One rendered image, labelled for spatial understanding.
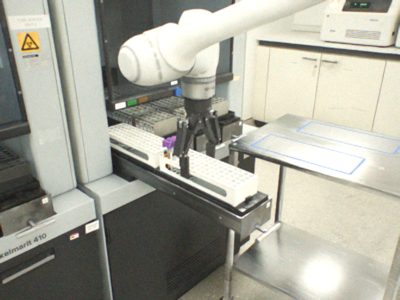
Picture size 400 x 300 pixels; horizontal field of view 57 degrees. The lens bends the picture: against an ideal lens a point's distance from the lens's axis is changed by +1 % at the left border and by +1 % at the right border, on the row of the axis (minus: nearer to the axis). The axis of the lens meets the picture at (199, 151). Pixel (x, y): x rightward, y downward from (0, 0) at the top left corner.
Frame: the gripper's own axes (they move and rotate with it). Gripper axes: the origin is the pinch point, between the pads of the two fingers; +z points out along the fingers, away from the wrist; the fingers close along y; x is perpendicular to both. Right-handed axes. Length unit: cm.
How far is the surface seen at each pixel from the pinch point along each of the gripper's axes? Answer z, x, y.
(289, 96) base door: 48, 101, 229
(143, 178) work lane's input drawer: 8.6, 17.4, -6.7
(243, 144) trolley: 4.0, 4.3, 27.8
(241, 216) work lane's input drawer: 5.2, -20.8, -5.9
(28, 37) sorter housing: -34, 33, -28
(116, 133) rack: -0.3, 36.3, -2.6
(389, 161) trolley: 4, -37, 49
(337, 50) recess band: 3, 65, 234
